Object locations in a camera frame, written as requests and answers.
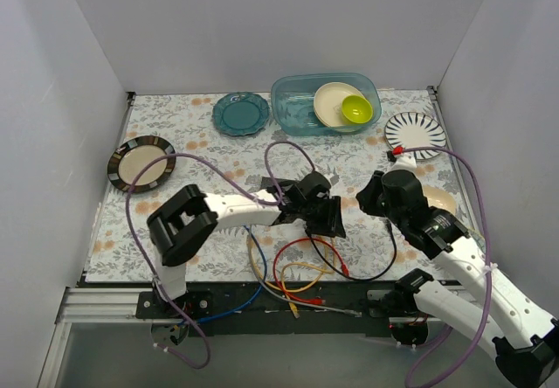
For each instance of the teal scalloped plate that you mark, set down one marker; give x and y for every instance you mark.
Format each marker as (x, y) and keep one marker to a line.
(240, 114)

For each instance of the black network switch box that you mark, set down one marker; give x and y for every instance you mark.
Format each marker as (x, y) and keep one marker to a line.
(267, 183)

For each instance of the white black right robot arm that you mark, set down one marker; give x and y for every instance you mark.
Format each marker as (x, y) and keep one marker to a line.
(518, 335)

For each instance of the blue transparent plastic tub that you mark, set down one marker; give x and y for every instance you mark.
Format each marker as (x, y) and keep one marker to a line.
(311, 104)

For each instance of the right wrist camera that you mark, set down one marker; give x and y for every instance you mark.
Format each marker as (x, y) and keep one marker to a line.
(401, 160)

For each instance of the brown rimmed cream plate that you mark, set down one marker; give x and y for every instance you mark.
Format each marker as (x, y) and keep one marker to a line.
(131, 157)

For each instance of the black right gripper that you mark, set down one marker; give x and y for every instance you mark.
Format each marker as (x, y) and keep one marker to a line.
(368, 191)

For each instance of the aluminium frame rail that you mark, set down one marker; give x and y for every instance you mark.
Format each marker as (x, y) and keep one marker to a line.
(89, 306)

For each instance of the cream plate in tub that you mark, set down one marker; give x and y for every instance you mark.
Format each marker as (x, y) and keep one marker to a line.
(327, 103)

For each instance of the white plate blue stripes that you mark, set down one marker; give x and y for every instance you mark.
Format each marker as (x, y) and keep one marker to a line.
(414, 130)

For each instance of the cream square dish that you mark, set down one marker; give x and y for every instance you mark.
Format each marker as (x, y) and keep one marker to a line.
(440, 199)

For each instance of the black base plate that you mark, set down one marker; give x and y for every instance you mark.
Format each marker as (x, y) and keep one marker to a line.
(245, 308)

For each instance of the lime green bowl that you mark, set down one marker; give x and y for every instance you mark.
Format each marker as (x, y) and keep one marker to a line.
(357, 109)

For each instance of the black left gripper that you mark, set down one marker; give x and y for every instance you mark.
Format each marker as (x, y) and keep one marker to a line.
(331, 217)

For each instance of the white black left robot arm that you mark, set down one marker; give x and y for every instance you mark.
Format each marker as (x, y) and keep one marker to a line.
(181, 226)

